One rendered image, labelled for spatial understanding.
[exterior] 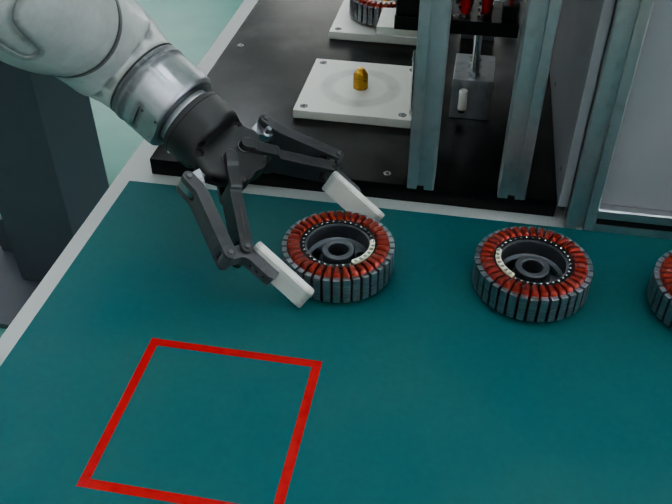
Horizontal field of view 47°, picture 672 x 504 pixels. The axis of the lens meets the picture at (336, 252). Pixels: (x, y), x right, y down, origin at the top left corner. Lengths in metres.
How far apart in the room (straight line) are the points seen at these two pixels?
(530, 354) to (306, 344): 0.20
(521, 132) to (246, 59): 0.47
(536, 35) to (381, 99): 0.29
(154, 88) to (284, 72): 0.37
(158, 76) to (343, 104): 0.31
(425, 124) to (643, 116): 0.22
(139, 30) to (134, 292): 0.25
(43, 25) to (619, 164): 0.56
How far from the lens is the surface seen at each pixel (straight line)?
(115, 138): 2.55
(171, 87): 0.77
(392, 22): 0.99
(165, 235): 0.85
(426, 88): 0.82
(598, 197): 0.86
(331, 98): 1.02
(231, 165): 0.76
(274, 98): 1.05
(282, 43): 1.20
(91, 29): 0.70
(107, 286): 0.80
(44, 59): 0.69
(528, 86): 0.81
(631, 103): 0.82
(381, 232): 0.78
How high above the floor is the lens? 1.26
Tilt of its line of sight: 39 degrees down
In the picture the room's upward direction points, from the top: straight up
